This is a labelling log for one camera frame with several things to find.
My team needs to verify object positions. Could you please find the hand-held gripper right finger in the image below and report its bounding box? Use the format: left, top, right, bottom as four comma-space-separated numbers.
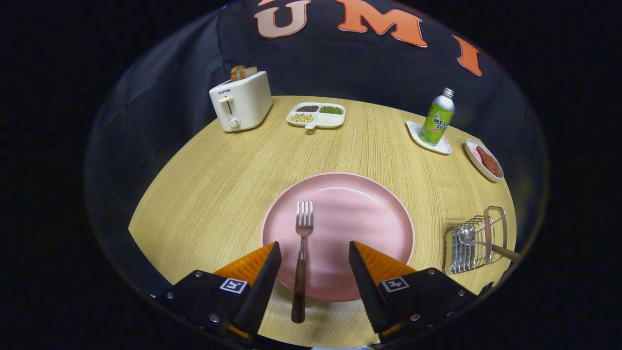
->
348, 240, 481, 344

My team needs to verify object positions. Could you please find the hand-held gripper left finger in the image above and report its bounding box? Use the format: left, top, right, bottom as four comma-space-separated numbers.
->
155, 241, 282, 345

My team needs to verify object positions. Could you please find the wooden handle metal spoon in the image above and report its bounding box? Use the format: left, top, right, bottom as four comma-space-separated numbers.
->
454, 227, 521, 263

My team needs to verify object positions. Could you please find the large pink plate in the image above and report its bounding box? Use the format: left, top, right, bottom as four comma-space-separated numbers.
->
261, 173, 415, 302

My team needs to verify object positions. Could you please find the white square coaster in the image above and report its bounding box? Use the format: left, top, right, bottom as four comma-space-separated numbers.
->
406, 121, 452, 155

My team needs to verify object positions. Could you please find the small white food plate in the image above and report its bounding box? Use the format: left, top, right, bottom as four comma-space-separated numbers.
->
465, 139, 504, 183

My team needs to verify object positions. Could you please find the white divided snack dish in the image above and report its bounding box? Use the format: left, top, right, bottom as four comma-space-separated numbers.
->
286, 102, 346, 130

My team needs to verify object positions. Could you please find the red sauced meat piece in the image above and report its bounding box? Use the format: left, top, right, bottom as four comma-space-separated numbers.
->
476, 146, 501, 178

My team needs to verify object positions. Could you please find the green label soda bottle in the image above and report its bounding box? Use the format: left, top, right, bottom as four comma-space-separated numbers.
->
419, 87, 456, 146

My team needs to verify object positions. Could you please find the cream white toaster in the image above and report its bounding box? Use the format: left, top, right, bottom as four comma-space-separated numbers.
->
209, 71, 273, 133

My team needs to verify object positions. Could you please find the black backdrop cloth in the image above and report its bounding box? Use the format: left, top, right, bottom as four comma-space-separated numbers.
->
83, 0, 550, 302

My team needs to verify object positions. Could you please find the wooden handle metal fork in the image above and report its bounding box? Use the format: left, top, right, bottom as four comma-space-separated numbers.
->
291, 200, 314, 324

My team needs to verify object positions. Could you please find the metal wire cutlery basket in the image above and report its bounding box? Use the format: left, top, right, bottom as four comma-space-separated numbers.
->
443, 206, 508, 275

